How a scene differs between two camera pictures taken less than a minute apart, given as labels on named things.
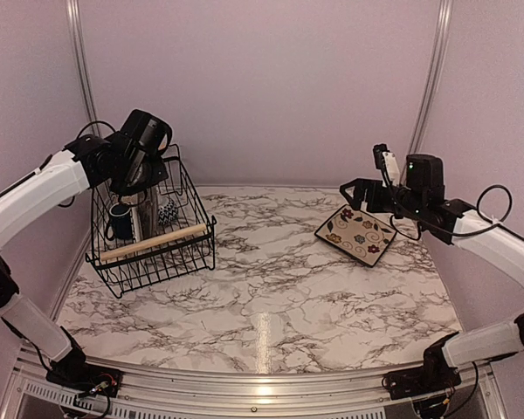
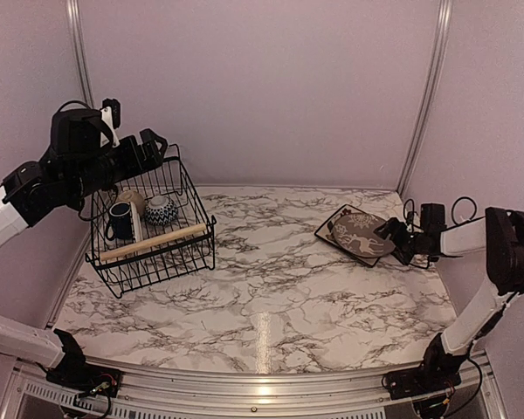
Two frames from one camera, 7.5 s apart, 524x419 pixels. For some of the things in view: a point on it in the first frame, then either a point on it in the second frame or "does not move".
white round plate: x=134 y=223 does not move
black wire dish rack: x=163 y=232 does not move
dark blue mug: x=121 y=220 does not move
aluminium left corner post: x=72 y=7 does not move
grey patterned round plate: x=148 y=223 -> x=355 y=233
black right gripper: x=361 y=186 -> x=389 y=226
